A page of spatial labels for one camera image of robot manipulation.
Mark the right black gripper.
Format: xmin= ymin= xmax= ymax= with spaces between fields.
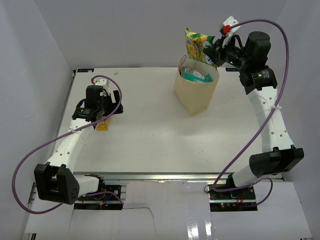
xmin=204 ymin=34 xmax=250 ymax=71

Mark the green yellow snack packet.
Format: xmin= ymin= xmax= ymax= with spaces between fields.
xmin=184 ymin=28 xmax=217 ymax=68

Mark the yellow candy packet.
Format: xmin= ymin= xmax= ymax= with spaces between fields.
xmin=96 ymin=118 xmax=109 ymax=131

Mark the teal snack packet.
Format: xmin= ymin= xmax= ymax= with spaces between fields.
xmin=180 ymin=67 xmax=212 ymax=83

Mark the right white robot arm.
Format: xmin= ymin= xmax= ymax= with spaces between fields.
xmin=204 ymin=31 xmax=304 ymax=200

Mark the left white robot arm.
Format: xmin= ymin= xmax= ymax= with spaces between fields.
xmin=34 ymin=85 xmax=123 ymax=205

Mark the brown paper bag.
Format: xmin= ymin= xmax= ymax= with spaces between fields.
xmin=173 ymin=55 xmax=220 ymax=116

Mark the white paper sheet front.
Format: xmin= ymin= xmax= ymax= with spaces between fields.
xmin=25 ymin=181 xmax=312 ymax=240

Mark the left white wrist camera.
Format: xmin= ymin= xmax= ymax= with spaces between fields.
xmin=91 ymin=77 xmax=110 ymax=92

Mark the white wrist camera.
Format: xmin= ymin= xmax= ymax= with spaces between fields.
xmin=91 ymin=77 xmax=110 ymax=92
xmin=220 ymin=16 xmax=240 ymax=48

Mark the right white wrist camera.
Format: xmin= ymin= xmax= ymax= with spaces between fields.
xmin=220 ymin=16 xmax=240 ymax=48

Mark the aluminium table frame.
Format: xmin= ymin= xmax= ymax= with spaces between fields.
xmin=24 ymin=66 xmax=285 ymax=236

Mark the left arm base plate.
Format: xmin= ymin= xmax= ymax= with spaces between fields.
xmin=73 ymin=185 xmax=126 ymax=211

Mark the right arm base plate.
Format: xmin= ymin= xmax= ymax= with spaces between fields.
xmin=204 ymin=184 xmax=258 ymax=213

